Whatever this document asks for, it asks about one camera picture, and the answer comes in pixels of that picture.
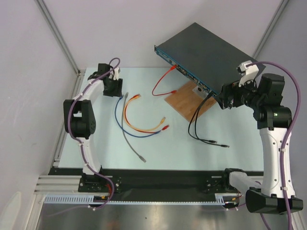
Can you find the white slotted cable duct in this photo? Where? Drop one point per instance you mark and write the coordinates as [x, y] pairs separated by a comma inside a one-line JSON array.
[[203, 199]]

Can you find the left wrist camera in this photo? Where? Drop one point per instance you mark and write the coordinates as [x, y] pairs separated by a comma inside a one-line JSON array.
[[114, 75]]

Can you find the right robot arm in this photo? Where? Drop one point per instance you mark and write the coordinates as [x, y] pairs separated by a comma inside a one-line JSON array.
[[276, 193]]

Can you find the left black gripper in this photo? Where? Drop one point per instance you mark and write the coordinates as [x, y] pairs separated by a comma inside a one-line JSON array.
[[117, 92]]

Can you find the wooden base board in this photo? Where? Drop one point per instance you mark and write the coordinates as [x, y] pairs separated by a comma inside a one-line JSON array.
[[184, 100]]

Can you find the black network switch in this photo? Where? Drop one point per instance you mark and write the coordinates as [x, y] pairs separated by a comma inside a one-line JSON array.
[[204, 58]]

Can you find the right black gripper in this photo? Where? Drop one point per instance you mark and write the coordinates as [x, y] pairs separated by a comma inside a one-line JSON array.
[[225, 95]]

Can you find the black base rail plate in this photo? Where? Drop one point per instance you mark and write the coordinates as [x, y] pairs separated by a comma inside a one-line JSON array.
[[162, 182]]

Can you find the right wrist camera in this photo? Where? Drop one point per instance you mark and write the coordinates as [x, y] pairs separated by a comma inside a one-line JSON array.
[[248, 72]]

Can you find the metal switch mount bracket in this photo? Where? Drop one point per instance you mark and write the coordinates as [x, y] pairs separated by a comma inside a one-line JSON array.
[[200, 92]]

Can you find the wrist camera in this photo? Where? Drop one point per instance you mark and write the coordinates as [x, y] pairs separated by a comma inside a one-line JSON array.
[[114, 75], [248, 72]]

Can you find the aluminium frame profile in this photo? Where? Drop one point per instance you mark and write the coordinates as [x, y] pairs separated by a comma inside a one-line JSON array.
[[57, 184]]

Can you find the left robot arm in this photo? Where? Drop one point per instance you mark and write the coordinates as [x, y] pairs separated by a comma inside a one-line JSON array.
[[80, 123]]

